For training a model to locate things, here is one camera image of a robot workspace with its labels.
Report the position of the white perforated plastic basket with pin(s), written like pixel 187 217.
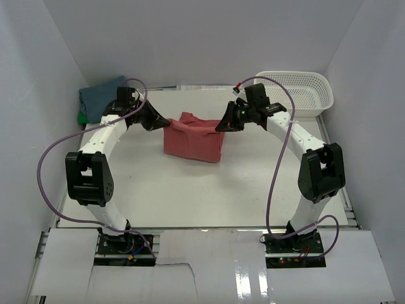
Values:
pixel 310 91

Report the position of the red t shirt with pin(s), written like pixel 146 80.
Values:
pixel 193 138

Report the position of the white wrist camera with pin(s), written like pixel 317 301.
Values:
pixel 238 90
pixel 137 95

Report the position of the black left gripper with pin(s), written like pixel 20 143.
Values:
pixel 155 121

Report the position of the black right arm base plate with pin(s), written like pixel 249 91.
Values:
pixel 280 254

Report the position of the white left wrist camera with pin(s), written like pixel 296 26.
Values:
pixel 137 95

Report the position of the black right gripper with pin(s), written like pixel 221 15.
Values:
pixel 227 123

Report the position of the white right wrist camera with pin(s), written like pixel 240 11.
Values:
pixel 238 90

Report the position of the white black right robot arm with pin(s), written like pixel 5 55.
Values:
pixel 321 173

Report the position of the folded blue t shirt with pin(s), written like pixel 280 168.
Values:
pixel 94 100

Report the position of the folded green t shirt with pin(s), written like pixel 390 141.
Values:
pixel 82 119

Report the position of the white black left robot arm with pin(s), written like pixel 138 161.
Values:
pixel 88 175

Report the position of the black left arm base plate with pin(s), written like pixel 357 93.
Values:
pixel 121 253

